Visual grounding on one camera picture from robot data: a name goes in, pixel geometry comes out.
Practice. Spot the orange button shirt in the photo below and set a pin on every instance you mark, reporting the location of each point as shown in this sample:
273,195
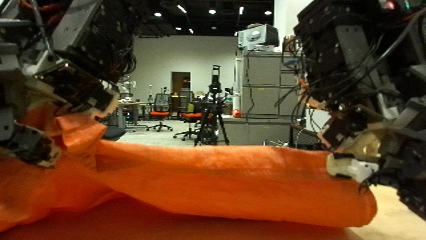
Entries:
199,186

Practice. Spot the wooden office desk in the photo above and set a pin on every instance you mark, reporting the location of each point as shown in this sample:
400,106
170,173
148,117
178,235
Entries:
130,104

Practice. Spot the grey filing cabinet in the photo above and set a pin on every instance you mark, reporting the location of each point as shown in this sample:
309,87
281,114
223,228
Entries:
266,86

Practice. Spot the copper kettle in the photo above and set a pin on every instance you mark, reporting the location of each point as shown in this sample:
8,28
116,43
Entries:
287,43

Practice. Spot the orange seat office chair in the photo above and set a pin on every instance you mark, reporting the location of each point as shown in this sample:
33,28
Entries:
159,114
190,116

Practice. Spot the brown door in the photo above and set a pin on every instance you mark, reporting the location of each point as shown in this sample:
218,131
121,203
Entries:
179,81

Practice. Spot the low grey cabinet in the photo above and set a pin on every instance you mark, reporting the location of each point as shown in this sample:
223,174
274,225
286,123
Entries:
253,131

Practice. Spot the red ball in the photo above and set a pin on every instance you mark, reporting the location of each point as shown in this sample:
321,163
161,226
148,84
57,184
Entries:
235,113

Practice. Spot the black camera tripod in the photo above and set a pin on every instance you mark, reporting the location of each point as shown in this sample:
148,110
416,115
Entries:
211,123

